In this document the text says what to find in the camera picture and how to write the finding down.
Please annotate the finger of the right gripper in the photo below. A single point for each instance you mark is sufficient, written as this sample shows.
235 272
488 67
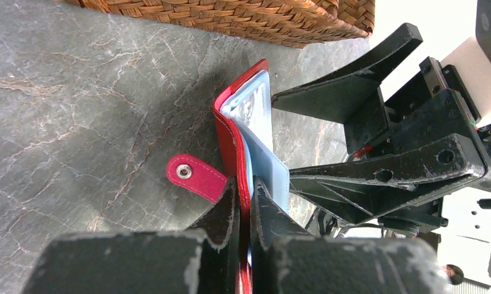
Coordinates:
336 96
354 196

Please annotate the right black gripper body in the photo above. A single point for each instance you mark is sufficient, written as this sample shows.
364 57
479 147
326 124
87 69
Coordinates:
424 135

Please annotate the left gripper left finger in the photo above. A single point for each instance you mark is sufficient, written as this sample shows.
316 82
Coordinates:
148 263

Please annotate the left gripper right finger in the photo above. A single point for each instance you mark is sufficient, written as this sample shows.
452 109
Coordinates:
286 258

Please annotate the red card holder wallet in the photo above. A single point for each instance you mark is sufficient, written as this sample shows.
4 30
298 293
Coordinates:
249 198

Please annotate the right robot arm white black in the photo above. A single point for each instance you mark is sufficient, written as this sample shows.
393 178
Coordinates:
427 217

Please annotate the woven brown basket organizer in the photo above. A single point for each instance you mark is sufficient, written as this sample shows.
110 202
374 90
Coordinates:
291 23

